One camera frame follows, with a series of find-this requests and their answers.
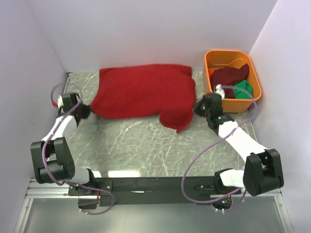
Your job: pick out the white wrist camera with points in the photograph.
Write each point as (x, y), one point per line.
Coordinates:
(58, 103)
(219, 90)

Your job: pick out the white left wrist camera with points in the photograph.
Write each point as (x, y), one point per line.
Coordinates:
(58, 103)

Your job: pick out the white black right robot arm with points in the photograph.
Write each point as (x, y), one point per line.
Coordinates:
(262, 170)

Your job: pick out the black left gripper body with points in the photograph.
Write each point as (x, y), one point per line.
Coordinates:
(85, 110)

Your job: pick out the orange plastic laundry basket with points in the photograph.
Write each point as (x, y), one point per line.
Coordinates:
(216, 59)

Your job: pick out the green t shirt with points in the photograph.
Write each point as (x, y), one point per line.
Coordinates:
(244, 90)

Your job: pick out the dark maroon t shirt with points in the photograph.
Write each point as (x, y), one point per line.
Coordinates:
(233, 77)

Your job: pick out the bright red t shirt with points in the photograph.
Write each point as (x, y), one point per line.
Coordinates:
(166, 90)

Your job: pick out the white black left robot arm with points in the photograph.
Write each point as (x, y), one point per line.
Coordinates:
(51, 157)

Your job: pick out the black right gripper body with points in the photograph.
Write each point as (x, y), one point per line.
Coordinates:
(200, 109)

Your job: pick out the aluminium frame rail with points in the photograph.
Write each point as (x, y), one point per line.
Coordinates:
(53, 191)

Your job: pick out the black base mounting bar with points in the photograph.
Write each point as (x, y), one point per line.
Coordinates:
(161, 190)

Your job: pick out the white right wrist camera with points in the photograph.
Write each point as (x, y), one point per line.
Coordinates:
(219, 90)

